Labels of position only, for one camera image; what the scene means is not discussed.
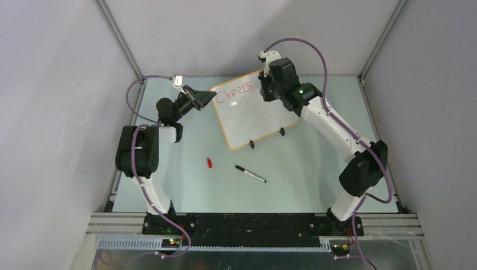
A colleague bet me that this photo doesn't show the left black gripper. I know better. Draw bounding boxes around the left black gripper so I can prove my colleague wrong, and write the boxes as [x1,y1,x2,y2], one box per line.
[173,85,217,122]

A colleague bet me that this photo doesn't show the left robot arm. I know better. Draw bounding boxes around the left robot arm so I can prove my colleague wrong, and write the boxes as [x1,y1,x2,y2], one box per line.
[115,85,217,235]

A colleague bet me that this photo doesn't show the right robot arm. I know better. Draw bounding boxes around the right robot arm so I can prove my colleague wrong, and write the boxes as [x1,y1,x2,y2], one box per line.
[258,52,388,235]

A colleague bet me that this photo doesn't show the yellow-framed whiteboard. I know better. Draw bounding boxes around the yellow-framed whiteboard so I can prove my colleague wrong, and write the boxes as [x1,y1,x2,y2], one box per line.
[211,70,299,150]

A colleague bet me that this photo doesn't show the black capped marker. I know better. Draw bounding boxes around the black capped marker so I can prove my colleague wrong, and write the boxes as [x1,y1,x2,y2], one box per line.
[235,165,267,183]

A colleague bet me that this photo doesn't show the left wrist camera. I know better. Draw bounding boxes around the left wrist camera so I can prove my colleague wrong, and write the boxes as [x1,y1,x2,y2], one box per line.
[173,75,183,89]

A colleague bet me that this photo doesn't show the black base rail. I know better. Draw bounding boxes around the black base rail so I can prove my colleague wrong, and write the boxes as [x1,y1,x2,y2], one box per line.
[142,213,364,248]

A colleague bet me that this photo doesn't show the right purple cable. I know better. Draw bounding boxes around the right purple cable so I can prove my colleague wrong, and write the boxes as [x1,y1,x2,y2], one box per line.
[262,37,394,270]

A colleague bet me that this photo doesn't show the aluminium frame front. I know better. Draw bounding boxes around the aluminium frame front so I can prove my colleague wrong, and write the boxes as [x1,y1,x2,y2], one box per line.
[87,213,425,252]

